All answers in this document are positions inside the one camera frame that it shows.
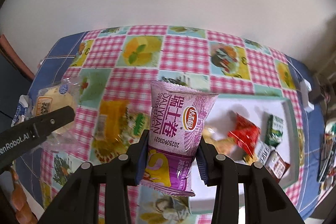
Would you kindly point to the round bun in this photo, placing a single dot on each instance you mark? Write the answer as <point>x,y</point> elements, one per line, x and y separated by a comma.
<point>52,98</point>

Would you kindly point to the white plastic clip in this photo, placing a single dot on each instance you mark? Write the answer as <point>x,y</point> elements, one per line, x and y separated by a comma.
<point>305,92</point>

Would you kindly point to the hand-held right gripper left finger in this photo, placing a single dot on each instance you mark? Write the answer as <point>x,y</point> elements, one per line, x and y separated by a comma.
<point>141,161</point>

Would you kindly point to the green-labelled round pastry packet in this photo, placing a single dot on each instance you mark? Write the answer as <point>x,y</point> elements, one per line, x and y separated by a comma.
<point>136,124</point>

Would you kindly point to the dark cabinet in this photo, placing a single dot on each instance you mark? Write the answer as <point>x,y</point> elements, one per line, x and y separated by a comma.
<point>8,77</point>

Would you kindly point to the white tray with teal rim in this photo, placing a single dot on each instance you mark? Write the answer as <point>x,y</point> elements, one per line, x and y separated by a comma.
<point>236,106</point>

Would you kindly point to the red snack packet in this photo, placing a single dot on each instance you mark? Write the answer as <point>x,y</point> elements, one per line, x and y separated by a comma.
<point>244,134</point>

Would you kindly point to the crumpled blue and white packet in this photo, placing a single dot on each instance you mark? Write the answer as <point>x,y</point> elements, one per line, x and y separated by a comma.
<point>19,113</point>

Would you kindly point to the yellow cake packet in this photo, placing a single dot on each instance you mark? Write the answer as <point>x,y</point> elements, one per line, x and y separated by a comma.
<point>111,113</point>

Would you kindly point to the purple swiss roll packet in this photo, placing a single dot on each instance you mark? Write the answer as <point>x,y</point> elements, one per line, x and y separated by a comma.
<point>173,121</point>

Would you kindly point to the colourful printed box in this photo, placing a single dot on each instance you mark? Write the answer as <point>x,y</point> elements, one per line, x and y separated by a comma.
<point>326,161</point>

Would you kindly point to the green and white snack packet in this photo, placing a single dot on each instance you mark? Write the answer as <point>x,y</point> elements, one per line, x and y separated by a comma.
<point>274,129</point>

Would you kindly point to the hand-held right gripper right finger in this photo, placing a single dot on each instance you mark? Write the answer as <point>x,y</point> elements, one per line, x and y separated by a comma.
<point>203,166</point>

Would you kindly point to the white packet with orange print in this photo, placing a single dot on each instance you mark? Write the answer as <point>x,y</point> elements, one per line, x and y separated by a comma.
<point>218,142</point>

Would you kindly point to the brown and red small packet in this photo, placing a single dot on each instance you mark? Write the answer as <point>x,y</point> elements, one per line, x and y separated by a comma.
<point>278,165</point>

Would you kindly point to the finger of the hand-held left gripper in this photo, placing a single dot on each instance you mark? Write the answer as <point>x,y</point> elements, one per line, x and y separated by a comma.
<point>55,120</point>

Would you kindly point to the pink checked printed tablecloth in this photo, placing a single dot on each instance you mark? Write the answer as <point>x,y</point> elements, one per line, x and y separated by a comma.
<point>183,56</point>

